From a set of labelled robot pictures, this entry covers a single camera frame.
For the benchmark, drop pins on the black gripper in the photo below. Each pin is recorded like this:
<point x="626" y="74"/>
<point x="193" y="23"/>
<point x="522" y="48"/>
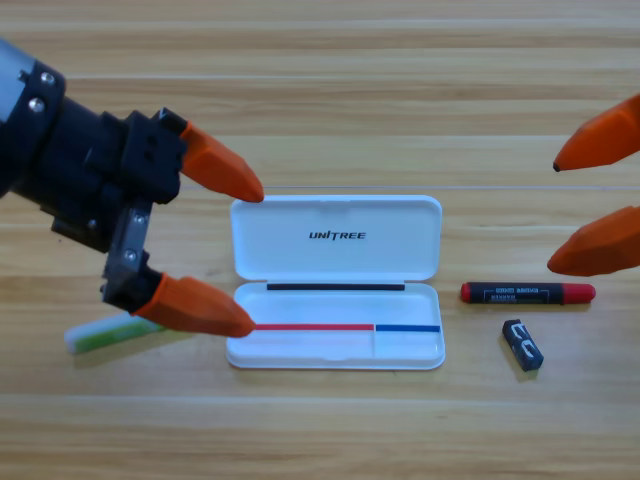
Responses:
<point x="100" y="160"/>

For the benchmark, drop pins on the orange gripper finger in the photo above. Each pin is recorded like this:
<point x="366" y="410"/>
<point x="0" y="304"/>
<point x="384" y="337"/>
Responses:
<point x="600" y="247"/>
<point x="605" y="137"/>
<point x="200" y="307"/>

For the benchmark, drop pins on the green and white highlighter pen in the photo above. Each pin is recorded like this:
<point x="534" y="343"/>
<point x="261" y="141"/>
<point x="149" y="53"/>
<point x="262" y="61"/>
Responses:
<point x="105" y="336"/>

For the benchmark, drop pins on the black marker with red caps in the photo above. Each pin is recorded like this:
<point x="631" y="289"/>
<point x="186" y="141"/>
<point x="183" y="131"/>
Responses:
<point x="525" y="293"/>

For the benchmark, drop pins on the white Unitree pencil case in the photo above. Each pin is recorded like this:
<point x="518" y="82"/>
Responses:
<point x="335" y="250"/>

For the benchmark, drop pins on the black eraser with white print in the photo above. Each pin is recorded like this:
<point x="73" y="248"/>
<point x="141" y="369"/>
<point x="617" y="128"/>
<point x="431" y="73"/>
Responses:
<point x="522" y="346"/>

